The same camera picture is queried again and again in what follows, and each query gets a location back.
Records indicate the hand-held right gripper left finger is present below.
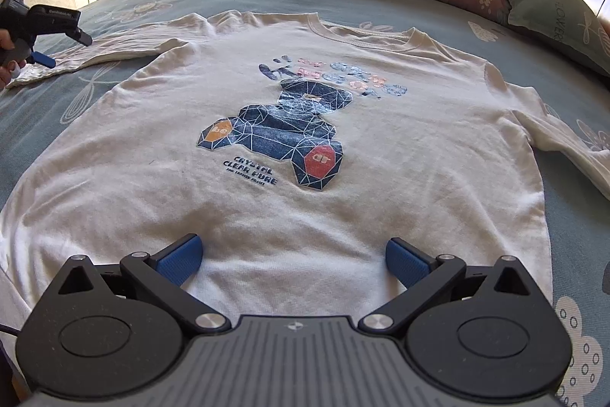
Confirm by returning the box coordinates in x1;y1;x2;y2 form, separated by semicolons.
57;233;232;334

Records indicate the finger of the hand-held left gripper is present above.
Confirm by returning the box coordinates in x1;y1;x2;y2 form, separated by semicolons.
26;48;57;68
63;24;93;47

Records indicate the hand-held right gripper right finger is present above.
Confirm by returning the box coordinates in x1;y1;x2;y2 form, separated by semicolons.
357;236;531;334

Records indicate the white printed sweatshirt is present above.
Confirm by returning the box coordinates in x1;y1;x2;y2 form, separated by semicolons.
0;11;610;334

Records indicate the person's left hand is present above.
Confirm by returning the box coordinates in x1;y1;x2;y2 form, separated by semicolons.
0;49;23;90

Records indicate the blue floral bed sheet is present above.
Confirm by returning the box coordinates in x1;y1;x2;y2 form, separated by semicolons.
0;0;610;407

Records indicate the green floral pillow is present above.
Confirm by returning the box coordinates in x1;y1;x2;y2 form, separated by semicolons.
504;0;610;78

